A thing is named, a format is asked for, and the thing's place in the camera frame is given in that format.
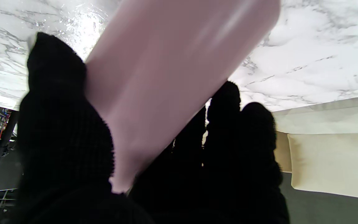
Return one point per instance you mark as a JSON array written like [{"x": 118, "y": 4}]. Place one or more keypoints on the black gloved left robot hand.
[{"x": 61, "y": 140}]

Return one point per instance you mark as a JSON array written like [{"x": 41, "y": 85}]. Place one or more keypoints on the pink thermos body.
[{"x": 172, "y": 77}]

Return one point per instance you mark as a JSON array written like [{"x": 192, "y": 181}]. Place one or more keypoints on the cream fabric sofa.
[{"x": 322, "y": 119}]

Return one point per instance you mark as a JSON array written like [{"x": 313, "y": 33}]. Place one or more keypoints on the cream sofa back cushion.
[{"x": 337, "y": 165}]

